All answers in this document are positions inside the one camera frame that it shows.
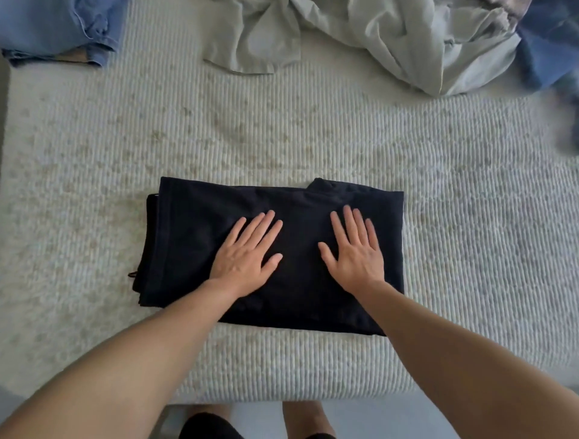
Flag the person's left hand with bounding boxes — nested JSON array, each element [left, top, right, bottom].
[[208, 210, 284, 298]]

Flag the person's right hand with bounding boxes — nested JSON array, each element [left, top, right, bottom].
[[318, 205, 385, 295]]

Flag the white textured mattress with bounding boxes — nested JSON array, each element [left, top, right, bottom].
[[0, 0, 579, 406]]

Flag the crumpled pale grey garment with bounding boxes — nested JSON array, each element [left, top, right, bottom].
[[203, 0, 533, 97]]

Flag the black shorts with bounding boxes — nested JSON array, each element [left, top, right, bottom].
[[178, 412, 338, 439]]

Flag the person's left leg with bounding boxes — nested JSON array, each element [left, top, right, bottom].
[[183, 403, 233, 421]]

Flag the person's leg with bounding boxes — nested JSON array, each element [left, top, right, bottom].
[[183, 403, 233, 421], [282, 401, 336, 439]]

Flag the black garment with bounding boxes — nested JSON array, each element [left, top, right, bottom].
[[128, 176, 405, 337]]

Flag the person's right forearm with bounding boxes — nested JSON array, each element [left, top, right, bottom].
[[351, 280, 579, 439]]

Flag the person's left forearm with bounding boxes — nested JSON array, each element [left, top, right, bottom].
[[0, 278, 241, 439]]

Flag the light blue denim garment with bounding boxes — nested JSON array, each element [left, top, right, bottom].
[[0, 0, 130, 68]]

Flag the person's right leg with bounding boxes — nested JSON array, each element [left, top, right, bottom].
[[282, 401, 336, 439]]

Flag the dark blue garment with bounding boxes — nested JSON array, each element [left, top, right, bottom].
[[515, 0, 579, 150]]

